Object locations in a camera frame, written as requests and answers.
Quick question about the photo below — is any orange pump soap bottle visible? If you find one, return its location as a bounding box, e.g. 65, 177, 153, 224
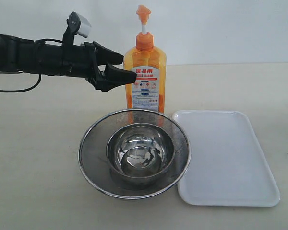
123, 5, 167, 113

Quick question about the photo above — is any white plastic tray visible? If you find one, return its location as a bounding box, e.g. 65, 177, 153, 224
172, 110, 280, 207

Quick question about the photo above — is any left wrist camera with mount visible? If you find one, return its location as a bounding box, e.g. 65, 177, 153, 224
62, 11, 92, 46

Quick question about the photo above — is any stainless steel bowl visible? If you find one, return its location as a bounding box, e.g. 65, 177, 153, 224
106, 123, 175, 186

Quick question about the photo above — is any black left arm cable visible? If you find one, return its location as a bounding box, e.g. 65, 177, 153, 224
0, 39, 63, 93

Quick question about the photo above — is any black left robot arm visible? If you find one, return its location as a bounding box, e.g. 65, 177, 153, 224
0, 34, 137, 92

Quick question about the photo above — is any steel mesh strainer basket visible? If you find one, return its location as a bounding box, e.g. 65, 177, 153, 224
78, 109, 191, 200

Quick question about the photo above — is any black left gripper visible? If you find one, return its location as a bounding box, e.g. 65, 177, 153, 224
61, 41, 137, 92

